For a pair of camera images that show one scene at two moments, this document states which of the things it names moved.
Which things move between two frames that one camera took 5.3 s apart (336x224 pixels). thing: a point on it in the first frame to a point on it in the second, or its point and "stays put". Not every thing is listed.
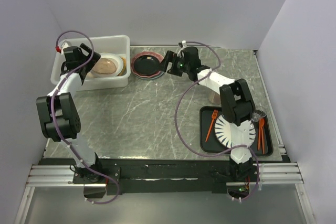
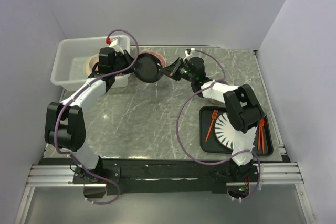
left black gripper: x=93 y=62 to x=124 y=55
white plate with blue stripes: x=222 y=132 stays put
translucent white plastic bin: x=119 y=44 stays put
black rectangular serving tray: x=210 y=141 stays put
